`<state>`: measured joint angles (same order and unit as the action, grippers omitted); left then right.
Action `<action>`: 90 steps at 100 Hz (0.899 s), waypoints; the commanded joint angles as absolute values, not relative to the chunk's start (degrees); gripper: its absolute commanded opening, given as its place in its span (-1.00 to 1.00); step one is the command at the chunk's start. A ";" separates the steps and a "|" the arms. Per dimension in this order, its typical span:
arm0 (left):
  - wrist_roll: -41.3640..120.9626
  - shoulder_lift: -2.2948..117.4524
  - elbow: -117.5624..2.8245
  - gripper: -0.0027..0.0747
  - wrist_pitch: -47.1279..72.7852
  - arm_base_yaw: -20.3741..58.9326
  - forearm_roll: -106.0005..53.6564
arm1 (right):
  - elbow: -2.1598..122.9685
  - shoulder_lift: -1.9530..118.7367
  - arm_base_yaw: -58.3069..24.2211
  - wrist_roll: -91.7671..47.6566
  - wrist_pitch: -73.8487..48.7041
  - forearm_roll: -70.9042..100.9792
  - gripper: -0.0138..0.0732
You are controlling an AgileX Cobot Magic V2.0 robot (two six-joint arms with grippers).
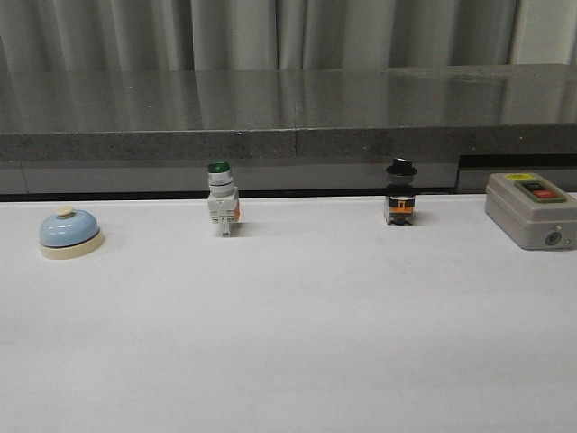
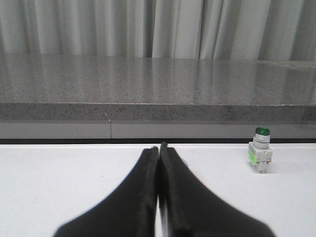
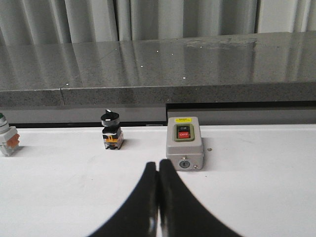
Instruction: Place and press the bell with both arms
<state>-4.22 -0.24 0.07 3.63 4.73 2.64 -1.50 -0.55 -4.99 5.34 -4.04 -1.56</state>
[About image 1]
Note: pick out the black rotary selector switch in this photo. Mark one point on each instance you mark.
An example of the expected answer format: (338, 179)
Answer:
(401, 196)

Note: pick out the blue call bell cream base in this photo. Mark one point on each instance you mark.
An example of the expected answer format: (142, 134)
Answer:
(69, 233)

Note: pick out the grey push button switch box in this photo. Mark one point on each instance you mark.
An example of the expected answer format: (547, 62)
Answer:
(532, 211)

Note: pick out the green pushbutton switch white body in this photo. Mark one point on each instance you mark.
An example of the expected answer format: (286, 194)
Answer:
(223, 200)

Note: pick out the grey curtain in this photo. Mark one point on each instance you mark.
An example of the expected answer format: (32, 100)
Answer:
(242, 35)

